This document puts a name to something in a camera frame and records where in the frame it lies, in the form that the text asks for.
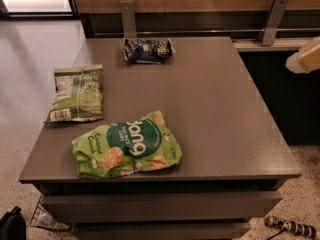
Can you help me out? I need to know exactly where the green and white snack bag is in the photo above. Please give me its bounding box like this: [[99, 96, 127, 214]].
[[46, 64, 103, 123]]

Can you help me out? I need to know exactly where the right metal wall bracket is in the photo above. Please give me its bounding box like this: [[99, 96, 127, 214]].
[[258, 0, 289, 46]]

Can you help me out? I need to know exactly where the green rice chip bag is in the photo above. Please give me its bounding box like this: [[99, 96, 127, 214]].
[[72, 111, 182, 178]]

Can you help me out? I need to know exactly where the left metal wall bracket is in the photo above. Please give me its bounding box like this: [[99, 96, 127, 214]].
[[120, 0, 137, 38]]

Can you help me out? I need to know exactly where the grey cabinet with drawers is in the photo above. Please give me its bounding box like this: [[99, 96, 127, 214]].
[[20, 37, 300, 240]]

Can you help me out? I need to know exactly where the blue chip bag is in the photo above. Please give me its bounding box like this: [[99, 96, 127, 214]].
[[122, 39, 175, 64]]

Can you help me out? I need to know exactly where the wire basket on floor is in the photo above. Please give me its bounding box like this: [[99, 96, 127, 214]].
[[29, 196, 72, 232]]

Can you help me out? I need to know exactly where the black object on floor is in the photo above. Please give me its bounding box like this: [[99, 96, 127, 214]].
[[0, 206, 26, 240]]

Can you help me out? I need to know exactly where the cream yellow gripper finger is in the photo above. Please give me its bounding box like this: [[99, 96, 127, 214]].
[[286, 37, 320, 74]]

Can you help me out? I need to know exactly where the white power strip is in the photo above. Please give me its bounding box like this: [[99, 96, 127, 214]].
[[264, 215, 320, 240]]

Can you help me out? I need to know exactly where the metal wall bracket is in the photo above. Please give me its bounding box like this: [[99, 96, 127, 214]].
[[120, 0, 137, 38], [258, 0, 289, 46]]

